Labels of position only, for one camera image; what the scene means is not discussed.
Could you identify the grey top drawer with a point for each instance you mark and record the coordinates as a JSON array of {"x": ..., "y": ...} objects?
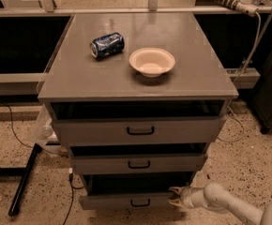
[{"x": 188, "y": 130}]

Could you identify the white paper bowl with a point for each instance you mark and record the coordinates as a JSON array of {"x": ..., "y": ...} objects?
[{"x": 152, "y": 62}]

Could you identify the grey drawer cabinet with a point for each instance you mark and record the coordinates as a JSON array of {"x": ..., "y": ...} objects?
[{"x": 81, "y": 87}]

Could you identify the blue soda can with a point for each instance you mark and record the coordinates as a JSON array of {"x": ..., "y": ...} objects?
[{"x": 109, "y": 44}]

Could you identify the white power strip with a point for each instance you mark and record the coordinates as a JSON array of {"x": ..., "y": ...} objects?
[{"x": 244, "y": 6}]

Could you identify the clear plastic bag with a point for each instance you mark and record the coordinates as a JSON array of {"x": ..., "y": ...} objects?
[{"x": 42, "y": 131}]

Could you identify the grey drawer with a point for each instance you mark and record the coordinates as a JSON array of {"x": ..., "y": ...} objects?
[
  {"x": 157, "y": 163},
  {"x": 188, "y": 130},
  {"x": 131, "y": 190}
]

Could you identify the grey bottom drawer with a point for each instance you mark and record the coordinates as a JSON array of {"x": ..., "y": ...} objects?
[{"x": 131, "y": 190}]

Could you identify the grey middle drawer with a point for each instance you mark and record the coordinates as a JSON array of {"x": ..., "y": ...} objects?
[{"x": 157, "y": 163}]

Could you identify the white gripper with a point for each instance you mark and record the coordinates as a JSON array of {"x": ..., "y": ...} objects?
[{"x": 188, "y": 197}]

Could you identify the black metal floor stand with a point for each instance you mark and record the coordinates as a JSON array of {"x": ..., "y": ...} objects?
[{"x": 23, "y": 173}]

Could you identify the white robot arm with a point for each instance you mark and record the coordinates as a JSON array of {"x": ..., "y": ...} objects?
[{"x": 214, "y": 197}]

